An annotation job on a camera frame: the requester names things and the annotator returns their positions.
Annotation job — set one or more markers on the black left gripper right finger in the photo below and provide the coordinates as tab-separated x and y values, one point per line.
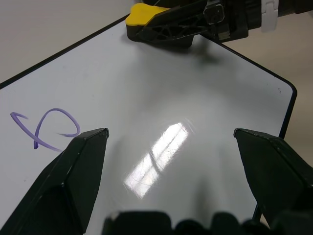
274	171

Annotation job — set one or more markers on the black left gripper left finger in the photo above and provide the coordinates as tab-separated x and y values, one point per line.
61	186

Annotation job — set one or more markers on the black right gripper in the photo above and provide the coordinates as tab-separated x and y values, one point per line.
234	17

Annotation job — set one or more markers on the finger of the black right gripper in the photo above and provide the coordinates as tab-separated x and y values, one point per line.
152	2

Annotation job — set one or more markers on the yellow and black whiteboard eraser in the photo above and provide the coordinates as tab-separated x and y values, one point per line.
139	14

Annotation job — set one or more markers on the purple marker drawing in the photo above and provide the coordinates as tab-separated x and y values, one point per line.
39	129

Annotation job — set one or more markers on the white whiteboard with black frame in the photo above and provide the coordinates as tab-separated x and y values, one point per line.
137	98

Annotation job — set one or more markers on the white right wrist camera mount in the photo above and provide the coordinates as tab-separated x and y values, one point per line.
269	14

